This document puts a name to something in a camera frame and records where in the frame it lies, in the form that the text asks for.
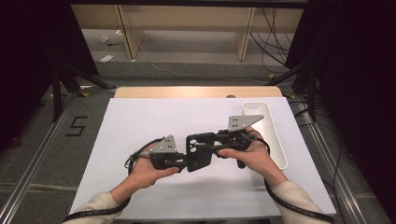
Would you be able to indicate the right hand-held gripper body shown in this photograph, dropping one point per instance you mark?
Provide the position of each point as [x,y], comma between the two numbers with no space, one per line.
[239,123]

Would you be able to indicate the white board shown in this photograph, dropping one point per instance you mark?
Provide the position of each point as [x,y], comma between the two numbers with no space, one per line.
[193,118]

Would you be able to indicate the aluminium floor rail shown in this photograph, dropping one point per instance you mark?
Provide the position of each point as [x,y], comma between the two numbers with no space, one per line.
[31,162]
[327,155]

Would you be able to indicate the person's right hand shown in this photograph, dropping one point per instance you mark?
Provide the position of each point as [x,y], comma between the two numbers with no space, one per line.
[255,158]

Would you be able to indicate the long white plastic bin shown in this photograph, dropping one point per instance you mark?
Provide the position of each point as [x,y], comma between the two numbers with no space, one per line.
[257,107]

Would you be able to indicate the dark curtain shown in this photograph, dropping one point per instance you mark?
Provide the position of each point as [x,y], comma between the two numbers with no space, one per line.
[358,77]
[28,46]

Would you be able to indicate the light wooden shelf unit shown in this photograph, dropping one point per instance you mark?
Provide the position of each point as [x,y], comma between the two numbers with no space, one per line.
[186,18]

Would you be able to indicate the person's left hand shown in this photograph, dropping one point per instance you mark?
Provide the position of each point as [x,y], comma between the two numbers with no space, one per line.
[143,172]

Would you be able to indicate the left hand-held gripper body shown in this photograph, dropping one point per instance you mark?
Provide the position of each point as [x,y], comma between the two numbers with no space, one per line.
[165,146]

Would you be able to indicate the grey round grommet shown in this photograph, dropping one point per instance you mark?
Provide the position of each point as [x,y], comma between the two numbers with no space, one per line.
[231,96]

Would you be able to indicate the black phone case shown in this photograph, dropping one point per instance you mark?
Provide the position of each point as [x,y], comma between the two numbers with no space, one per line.
[200,161]

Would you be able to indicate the black metal stand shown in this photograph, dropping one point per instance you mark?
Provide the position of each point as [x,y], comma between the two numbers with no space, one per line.
[312,93]
[57,93]

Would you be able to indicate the white paper scrap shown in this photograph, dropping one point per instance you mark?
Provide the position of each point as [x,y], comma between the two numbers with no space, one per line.
[106,58]
[104,39]

